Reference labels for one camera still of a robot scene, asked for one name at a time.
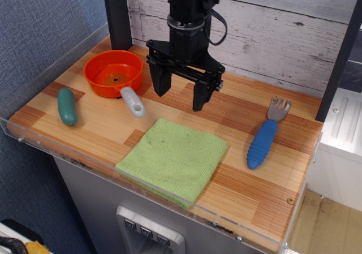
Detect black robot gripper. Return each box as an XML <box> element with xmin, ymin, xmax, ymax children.
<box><xmin>146</xmin><ymin>24</ymin><xmax>225</xmax><ymax>111</ymax></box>

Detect white metal side unit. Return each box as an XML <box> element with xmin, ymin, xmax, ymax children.
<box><xmin>306</xmin><ymin>88</ymin><xmax>361</xmax><ymax>210</ymax></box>

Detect dark left vertical post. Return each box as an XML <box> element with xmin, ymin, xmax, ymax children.
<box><xmin>104</xmin><ymin>0</ymin><xmax>132</xmax><ymax>50</ymax></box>

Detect blue handled metal fork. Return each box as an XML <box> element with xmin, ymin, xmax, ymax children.
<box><xmin>247</xmin><ymin>97</ymin><xmax>292</xmax><ymax>170</ymax></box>

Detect teal green toy pickle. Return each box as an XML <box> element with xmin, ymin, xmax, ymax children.
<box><xmin>57</xmin><ymin>88</ymin><xmax>78</xmax><ymax>126</ymax></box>

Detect grey cabinet with button panel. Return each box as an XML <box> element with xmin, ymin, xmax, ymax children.
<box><xmin>55</xmin><ymin>158</ymin><xmax>258</xmax><ymax>253</ymax></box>

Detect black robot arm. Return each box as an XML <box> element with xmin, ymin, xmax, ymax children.
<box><xmin>146</xmin><ymin>0</ymin><xmax>226</xmax><ymax>111</ymax></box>

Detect dark vertical post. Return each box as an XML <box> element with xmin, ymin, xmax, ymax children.
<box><xmin>104</xmin><ymin>0</ymin><xmax>132</xmax><ymax>50</ymax></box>
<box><xmin>315</xmin><ymin>0</ymin><xmax>361</xmax><ymax>122</ymax></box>

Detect dark right vertical post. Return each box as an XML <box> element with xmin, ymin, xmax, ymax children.
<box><xmin>315</xmin><ymin>0</ymin><xmax>361</xmax><ymax>122</ymax></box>

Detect orange toy pot grey handle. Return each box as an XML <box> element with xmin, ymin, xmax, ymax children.
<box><xmin>83</xmin><ymin>50</ymin><xmax>145</xmax><ymax>118</ymax></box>

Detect yellow and black object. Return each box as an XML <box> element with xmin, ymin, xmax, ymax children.
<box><xmin>25</xmin><ymin>241</ymin><xmax>51</xmax><ymax>254</ymax></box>

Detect clear acrylic table guard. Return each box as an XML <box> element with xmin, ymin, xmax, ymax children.
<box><xmin>5</xmin><ymin>37</ymin><xmax>322</xmax><ymax>253</ymax></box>

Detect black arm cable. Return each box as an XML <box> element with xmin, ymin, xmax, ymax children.
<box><xmin>208</xmin><ymin>9</ymin><xmax>229</xmax><ymax>46</ymax></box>

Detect green cloth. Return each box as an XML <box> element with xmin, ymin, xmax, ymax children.
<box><xmin>116</xmin><ymin>118</ymin><xmax>228</xmax><ymax>210</ymax></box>

